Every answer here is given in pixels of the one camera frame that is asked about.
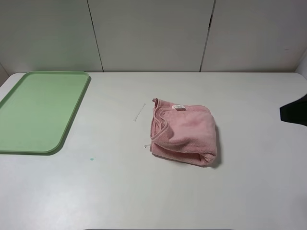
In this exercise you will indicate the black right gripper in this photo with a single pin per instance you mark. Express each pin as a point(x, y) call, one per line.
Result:
point(295, 112)

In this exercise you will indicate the pink fluffy towel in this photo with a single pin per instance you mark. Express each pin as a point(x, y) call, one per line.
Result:
point(183, 133)

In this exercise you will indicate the light green plastic tray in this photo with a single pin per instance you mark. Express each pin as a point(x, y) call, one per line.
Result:
point(37, 113)

